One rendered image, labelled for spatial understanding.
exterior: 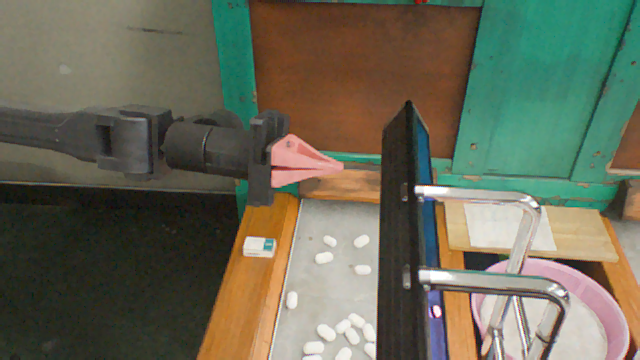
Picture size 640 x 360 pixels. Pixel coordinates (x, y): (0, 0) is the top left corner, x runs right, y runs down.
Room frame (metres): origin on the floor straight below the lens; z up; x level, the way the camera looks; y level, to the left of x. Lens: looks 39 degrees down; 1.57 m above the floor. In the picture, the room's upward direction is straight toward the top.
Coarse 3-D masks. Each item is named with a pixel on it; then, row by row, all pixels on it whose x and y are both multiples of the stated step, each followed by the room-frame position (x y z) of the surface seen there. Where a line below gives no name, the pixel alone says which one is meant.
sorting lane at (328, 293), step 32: (320, 224) 0.89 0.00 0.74; (352, 224) 0.89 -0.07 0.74; (352, 256) 0.79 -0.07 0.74; (288, 288) 0.70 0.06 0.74; (320, 288) 0.70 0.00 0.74; (352, 288) 0.70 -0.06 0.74; (288, 320) 0.63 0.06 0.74; (320, 320) 0.63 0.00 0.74; (288, 352) 0.56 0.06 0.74; (352, 352) 0.56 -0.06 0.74
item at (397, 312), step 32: (384, 128) 0.79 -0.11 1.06; (416, 128) 0.72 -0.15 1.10; (384, 160) 0.69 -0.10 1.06; (416, 160) 0.63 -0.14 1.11; (384, 192) 0.61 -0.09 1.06; (384, 224) 0.54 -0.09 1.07; (416, 224) 0.49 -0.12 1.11; (384, 256) 0.48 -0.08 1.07; (416, 256) 0.44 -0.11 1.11; (384, 288) 0.42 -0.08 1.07; (416, 288) 0.39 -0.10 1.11; (384, 320) 0.38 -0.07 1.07; (416, 320) 0.35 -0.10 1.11; (384, 352) 0.34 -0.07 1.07; (416, 352) 0.31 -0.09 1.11; (448, 352) 0.34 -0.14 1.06
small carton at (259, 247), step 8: (248, 240) 0.79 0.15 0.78; (256, 240) 0.79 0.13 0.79; (264, 240) 0.79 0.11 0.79; (272, 240) 0.79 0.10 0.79; (248, 248) 0.77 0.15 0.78; (256, 248) 0.77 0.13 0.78; (264, 248) 0.77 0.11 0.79; (272, 248) 0.77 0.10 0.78; (264, 256) 0.76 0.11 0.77; (272, 256) 0.76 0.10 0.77
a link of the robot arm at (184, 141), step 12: (168, 132) 0.52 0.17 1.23; (180, 132) 0.52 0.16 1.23; (192, 132) 0.52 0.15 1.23; (204, 132) 0.52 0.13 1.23; (168, 144) 0.51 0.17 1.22; (180, 144) 0.51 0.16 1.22; (192, 144) 0.50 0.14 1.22; (204, 144) 0.51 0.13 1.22; (168, 156) 0.50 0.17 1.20; (180, 156) 0.50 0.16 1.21; (192, 156) 0.50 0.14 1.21; (204, 156) 0.50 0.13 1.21; (180, 168) 0.50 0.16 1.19; (192, 168) 0.50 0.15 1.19; (204, 168) 0.50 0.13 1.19
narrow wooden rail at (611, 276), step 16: (608, 224) 0.86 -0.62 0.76; (624, 256) 0.77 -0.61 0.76; (592, 272) 0.77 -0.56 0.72; (608, 272) 0.73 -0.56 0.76; (624, 272) 0.73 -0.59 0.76; (592, 288) 0.74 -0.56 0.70; (608, 288) 0.70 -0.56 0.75; (624, 288) 0.69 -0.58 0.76; (608, 304) 0.68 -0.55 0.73; (624, 304) 0.65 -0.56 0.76
